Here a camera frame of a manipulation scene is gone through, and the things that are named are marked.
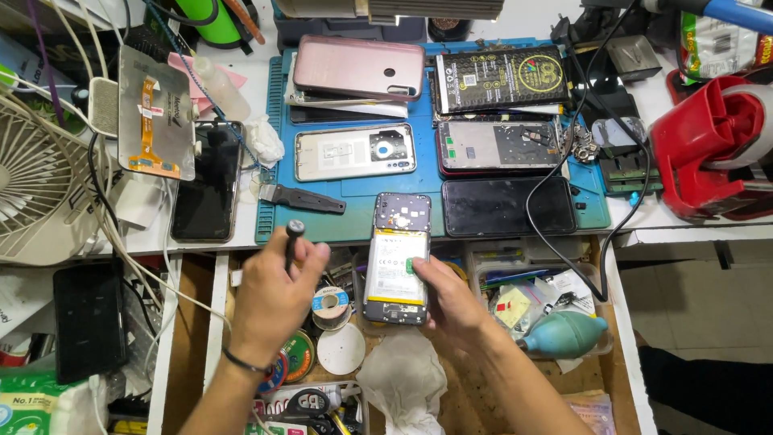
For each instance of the grey phone frame red edge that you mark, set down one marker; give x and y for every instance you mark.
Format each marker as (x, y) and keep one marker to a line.
(483, 145)

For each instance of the red tape dispenser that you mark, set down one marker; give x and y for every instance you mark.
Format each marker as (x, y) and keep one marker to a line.
(694, 145)

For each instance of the blue repair mat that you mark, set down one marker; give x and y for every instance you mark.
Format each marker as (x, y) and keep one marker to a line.
(362, 193)

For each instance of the black phone screen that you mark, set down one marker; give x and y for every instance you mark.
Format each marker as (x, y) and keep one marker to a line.
(507, 206)

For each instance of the white mesh pad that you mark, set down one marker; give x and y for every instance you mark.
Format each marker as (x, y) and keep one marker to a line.
(104, 106)

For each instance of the black phone clamp fixture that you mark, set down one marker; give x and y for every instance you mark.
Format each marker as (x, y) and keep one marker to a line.
(628, 172)

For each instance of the black scraper tool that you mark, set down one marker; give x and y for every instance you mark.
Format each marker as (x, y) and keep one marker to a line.
(308, 199)

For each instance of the clear plastic bottle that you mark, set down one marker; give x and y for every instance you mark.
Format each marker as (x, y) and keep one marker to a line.
(223, 90)

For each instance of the white phone frame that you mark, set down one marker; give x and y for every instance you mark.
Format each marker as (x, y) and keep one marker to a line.
(347, 154)

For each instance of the printed snack bag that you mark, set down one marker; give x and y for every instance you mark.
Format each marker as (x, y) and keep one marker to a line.
(718, 45)

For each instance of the white round disc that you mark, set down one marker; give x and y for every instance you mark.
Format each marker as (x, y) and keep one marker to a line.
(341, 350)

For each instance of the grey plastic tray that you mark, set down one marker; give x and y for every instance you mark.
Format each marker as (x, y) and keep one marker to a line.
(338, 30)

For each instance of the person's right hand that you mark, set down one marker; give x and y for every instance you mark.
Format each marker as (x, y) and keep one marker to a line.
(462, 308)

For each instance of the black wrist band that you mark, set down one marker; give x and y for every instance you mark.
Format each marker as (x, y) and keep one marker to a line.
(244, 363)

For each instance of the ribbed grey lamp head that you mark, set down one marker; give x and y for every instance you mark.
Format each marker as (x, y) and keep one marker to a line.
(435, 8)

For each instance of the wooden drawer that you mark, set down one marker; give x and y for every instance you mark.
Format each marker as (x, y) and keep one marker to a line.
(471, 399)

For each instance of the small white crumpled tissue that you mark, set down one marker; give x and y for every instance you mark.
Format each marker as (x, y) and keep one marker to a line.
(266, 142)

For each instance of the person's left hand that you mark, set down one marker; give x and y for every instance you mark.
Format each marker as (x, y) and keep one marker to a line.
(269, 302)

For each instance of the phone with white battery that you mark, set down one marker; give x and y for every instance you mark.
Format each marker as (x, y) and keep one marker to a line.
(395, 266)

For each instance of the black phone with gold edge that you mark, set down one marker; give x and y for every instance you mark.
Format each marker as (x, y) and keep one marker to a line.
(208, 187)

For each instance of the green bottle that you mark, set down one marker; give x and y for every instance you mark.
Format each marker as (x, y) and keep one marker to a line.
(211, 21)

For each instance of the white charger adapter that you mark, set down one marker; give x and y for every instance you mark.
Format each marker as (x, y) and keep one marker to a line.
(137, 202)

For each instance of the grey metal box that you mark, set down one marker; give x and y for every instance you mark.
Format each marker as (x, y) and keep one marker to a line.
(634, 57)

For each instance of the black round jar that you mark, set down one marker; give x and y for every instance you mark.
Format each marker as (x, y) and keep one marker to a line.
(450, 29)

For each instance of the pink phone back cover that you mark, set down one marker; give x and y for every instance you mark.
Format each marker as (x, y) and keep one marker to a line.
(356, 66)

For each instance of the pink banknote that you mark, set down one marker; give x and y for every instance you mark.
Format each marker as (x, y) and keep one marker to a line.
(592, 414)

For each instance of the silver display panel orange flex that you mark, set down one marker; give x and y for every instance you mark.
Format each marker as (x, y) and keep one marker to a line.
(160, 90)

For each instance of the black flat device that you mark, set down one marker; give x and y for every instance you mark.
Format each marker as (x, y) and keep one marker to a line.
(89, 320)

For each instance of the green white packet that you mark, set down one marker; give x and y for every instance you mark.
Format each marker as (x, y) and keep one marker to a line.
(30, 405)

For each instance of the person's black trouser leg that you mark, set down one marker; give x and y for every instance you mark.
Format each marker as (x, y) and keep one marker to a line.
(712, 392)

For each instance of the stack of phone parts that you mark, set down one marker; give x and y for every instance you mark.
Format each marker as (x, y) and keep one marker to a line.
(344, 109)

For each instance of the black battery packet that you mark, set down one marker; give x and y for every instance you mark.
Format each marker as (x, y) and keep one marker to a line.
(501, 78)

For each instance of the black screwdriver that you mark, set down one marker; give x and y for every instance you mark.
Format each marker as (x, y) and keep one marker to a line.
(294, 238)

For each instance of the teal air blower bulb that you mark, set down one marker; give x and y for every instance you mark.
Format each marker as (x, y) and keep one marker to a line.
(567, 335)

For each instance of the pile of small metal parts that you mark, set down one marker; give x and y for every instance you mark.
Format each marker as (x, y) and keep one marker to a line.
(583, 145)

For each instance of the white desk fan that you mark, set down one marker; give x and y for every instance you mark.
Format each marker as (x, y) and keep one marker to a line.
(36, 181)

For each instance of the pink paper sheet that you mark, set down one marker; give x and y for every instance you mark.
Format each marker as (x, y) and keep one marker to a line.
(181, 69)

